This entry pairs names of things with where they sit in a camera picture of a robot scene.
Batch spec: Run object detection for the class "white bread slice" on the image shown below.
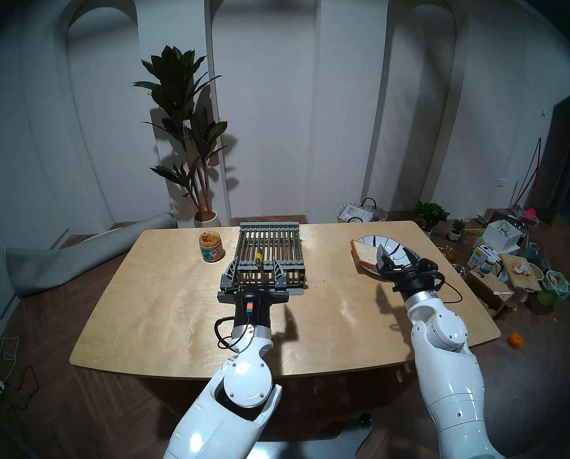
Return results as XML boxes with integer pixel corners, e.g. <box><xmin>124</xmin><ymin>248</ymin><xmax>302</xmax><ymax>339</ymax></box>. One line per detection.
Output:
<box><xmin>350</xmin><ymin>239</ymin><xmax>381</xmax><ymax>273</ymax></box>

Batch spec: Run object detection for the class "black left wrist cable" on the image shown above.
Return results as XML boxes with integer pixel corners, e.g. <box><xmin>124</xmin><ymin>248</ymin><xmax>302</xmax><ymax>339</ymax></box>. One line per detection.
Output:
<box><xmin>214</xmin><ymin>315</ymin><xmax>253</xmax><ymax>353</ymax></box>

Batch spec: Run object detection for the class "wicker basket with handle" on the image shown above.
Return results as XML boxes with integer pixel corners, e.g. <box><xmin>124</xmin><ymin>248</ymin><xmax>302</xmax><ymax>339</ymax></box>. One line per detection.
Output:
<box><xmin>336</xmin><ymin>197</ymin><xmax>388</xmax><ymax>223</ymax></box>

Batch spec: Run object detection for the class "white printed carton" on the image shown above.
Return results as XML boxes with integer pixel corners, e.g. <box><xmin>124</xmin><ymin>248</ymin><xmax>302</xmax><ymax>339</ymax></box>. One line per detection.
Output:
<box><xmin>467</xmin><ymin>245</ymin><xmax>503</xmax><ymax>274</ymax></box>

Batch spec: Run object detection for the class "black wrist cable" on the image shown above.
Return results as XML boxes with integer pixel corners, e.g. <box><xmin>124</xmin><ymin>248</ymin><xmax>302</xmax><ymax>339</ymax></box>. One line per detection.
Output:
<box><xmin>214</xmin><ymin>315</ymin><xmax>253</xmax><ymax>353</ymax></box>
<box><xmin>433</xmin><ymin>272</ymin><xmax>463</xmax><ymax>305</ymax></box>

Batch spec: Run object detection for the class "open peanut butter jar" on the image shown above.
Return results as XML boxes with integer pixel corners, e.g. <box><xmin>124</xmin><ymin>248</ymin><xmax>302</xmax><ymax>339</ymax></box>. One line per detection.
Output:
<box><xmin>199</xmin><ymin>231</ymin><xmax>225</xmax><ymax>263</ymax></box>

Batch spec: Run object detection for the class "grey slatted dish rack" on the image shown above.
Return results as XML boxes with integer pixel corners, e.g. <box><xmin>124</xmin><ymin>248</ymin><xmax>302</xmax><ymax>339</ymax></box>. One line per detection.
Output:
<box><xmin>227</xmin><ymin>222</ymin><xmax>307</xmax><ymax>296</ymax></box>

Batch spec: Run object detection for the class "thin floor cable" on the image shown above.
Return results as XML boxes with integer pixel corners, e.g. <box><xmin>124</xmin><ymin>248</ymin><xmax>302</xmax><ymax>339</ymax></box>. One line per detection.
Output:
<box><xmin>0</xmin><ymin>315</ymin><xmax>39</xmax><ymax>411</ymax></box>

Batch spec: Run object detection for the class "wooden cutting board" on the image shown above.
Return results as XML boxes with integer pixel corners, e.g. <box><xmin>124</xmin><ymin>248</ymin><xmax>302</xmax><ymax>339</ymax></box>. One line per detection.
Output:
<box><xmin>499</xmin><ymin>253</ymin><xmax>543</xmax><ymax>292</ymax></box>

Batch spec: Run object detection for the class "small bushy potted plant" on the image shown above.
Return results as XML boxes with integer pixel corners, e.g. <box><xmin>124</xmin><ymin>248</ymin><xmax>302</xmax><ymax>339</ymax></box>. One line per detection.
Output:
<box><xmin>414</xmin><ymin>201</ymin><xmax>450</xmax><ymax>237</ymax></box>

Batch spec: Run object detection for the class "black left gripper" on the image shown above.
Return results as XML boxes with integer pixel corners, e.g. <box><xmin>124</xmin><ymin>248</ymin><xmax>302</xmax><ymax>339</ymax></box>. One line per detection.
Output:
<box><xmin>217</xmin><ymin>256</ymin><xmax>291</xmax><ymax>328</ymax></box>

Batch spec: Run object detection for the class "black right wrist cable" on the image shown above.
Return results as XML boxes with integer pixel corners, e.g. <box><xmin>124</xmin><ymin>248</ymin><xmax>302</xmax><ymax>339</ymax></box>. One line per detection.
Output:
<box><xmin>433</xmin><ymin>272</ymin><xmax>463</xmax><ymax>305</ymax></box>

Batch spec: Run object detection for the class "tall potted leafy plant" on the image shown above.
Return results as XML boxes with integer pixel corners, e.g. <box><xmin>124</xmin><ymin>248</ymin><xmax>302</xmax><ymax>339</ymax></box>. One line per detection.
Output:
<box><xmin>132</xmin><ymin>45</ymin><xmax>231</xmax><ymax>228</ymax></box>

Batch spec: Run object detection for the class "dark wooden door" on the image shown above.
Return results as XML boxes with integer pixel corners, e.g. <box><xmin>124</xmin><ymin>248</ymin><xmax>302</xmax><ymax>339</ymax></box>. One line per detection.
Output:
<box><xmin>536</xmin><ymin>83</ymin><xmax>570</xmax><ymax>224</ymax></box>

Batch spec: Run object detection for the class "white square box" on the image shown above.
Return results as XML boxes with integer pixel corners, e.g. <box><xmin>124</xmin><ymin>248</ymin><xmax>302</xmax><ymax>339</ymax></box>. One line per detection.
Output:
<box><xmin>482</xmin><ymin>220</ymin><xmax>524</xmax><ymax>254</ymax></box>

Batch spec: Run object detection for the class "red handled broom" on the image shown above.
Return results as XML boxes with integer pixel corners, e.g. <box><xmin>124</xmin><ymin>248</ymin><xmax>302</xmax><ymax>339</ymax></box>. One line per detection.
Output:
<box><xmin>512</xmin><ymin>138</ymin><xmax>543</xmax><ymax>224</ymax></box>

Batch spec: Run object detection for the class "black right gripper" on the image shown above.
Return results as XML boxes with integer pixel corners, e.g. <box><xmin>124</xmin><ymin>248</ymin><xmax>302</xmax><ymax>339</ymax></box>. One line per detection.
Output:
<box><xmin>376</xmin><ymin>243</ymin><xmax>441</xmax><ymax>299</ymax></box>

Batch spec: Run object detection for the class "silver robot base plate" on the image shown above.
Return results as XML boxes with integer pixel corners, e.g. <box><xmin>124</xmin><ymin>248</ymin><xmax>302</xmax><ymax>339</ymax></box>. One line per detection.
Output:
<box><xmin>247</xmin><ymin>413</ymin><xmax>376</xmax><ymax>459</ymax></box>

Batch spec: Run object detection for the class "blue striped white bowl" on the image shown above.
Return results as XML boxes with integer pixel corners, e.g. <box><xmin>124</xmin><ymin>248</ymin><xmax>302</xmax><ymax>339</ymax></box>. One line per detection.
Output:
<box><xmin>357</xmin><ymin>235</ymin><xmax>410</xmax><ymax>276</ymax></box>

